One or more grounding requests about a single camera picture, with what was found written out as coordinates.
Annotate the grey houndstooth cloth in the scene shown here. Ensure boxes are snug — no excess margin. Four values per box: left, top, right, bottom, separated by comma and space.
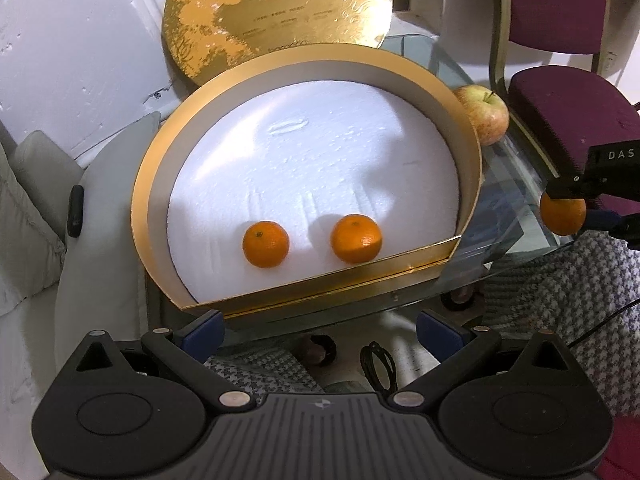
205, 231, 639, 416

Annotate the mandarin orange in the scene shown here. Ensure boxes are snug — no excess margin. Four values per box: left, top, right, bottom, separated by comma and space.
242, 221, 290, 269
539, 193, 587, 236
330, 214, 383, 264

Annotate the purple upholstered chair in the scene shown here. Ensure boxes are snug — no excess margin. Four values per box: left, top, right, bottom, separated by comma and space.
488, 0, 640, 212

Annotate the black cable loop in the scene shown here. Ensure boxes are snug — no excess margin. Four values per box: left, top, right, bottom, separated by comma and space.
359, 340, 399, 395

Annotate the gold round gift box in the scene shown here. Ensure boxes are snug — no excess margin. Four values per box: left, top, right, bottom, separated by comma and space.
131, 44, 483, 318

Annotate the gold round box lid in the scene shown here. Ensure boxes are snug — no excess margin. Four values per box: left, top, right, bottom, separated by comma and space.
162, 0, 393, 86

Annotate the grey cushion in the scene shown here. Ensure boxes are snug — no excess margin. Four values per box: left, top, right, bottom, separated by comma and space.
1, 130, 84, 314

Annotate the white foam insert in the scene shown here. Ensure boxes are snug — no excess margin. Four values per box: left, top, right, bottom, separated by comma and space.
167, 81, 459, 302

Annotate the yellow red apple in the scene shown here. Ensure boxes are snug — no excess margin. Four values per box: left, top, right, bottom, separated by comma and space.
454, 84, 510, 146

